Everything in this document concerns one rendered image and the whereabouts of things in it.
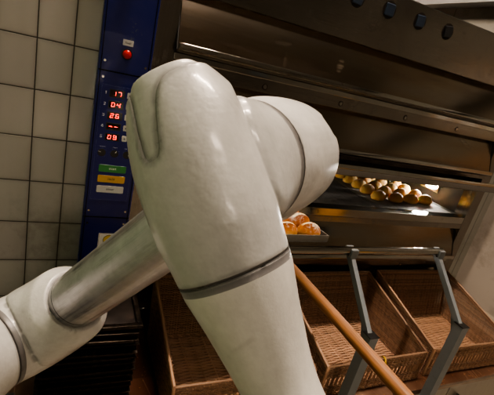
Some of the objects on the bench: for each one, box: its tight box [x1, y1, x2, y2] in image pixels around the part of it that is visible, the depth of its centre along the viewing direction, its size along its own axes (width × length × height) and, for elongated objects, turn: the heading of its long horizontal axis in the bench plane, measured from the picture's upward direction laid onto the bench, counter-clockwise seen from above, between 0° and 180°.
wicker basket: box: [147, 273, 318, 395], centre depth 155 cm, size 49×56×28 cm
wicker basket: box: [296, 270, 428, 395], centre depth 180 cm, size 49×56×28 cm
